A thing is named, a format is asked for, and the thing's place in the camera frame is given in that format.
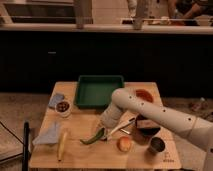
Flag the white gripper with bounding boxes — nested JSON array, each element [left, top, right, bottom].
[[97, 105, 125, 139]]

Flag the green pepper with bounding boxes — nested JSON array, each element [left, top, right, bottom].
[[80, 133, 99, 145]]

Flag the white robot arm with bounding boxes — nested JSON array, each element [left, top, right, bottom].
[[100, 88, 213, 171]]

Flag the orange peach fruit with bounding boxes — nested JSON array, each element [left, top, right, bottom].
[[117, 136, 132, 152]]

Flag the dark bowl with brown block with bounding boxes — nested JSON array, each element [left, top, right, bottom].
[[135, 115, 160, 136]]

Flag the green plastic tray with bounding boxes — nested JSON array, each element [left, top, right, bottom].
[[74, 75, 124, 109]]

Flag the white cup with dark contents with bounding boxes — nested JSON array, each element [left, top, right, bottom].
[[55, 101, 71, 117]]

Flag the grey cloth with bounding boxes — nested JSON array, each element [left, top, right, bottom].
[[33, 122, 60, 145]]

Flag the blue sponge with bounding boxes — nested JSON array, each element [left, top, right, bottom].
[[48, 93, 64, 109]]

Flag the black vertical pole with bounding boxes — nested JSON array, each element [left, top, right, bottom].
[[22, 122, 30, 171]]

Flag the white handled knife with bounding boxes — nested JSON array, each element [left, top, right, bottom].
[[102, 117, 137, 141]]

